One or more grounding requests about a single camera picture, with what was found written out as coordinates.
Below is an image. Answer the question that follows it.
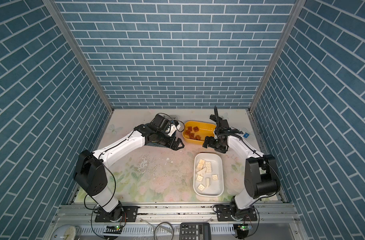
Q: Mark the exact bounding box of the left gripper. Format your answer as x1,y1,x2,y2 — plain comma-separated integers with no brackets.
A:
155,131,185,150

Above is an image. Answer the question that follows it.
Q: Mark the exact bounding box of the white 2x4 lego brick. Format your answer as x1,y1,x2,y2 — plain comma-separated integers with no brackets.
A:
205,162,212,173

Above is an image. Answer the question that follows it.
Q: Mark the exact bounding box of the cream 2x4 lego brick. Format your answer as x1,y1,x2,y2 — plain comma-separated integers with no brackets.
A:
197,159,205,170

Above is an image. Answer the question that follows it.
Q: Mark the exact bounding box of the cream lego brick front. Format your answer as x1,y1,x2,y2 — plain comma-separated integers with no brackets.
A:
197,184,205,192

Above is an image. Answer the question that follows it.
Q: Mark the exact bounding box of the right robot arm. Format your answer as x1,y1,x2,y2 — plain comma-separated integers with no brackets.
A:
202,107,281,220

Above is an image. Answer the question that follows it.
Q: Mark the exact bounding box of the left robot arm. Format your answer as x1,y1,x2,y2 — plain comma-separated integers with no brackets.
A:
73,113,185,222

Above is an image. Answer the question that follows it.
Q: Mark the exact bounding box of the yellow plastic bin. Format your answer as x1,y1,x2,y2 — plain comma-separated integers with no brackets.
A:
182,121,216,146

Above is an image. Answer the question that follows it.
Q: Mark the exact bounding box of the white plastic bin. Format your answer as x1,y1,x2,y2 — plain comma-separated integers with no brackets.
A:
193,153,224,198

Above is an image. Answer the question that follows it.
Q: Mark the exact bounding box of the black calculator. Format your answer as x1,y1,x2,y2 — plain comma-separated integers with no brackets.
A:
179,222,211,240

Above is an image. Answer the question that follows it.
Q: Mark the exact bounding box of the white round clock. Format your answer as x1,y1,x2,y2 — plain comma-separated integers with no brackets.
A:
50,225,80,240

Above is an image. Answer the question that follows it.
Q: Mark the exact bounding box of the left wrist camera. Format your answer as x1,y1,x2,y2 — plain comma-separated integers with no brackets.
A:
165,120,179,137

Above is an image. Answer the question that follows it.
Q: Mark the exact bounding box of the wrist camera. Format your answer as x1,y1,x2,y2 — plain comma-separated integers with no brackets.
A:
165,120,179,137
214,115,230,133

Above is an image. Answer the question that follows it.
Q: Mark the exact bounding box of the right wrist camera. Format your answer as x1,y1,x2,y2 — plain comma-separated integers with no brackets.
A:
214,115,230,133

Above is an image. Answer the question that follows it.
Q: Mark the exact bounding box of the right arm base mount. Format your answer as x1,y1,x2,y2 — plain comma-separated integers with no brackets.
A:
212,204,258,222

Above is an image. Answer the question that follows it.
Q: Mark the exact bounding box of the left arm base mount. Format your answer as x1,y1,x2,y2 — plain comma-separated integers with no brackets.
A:
93,206,139,223

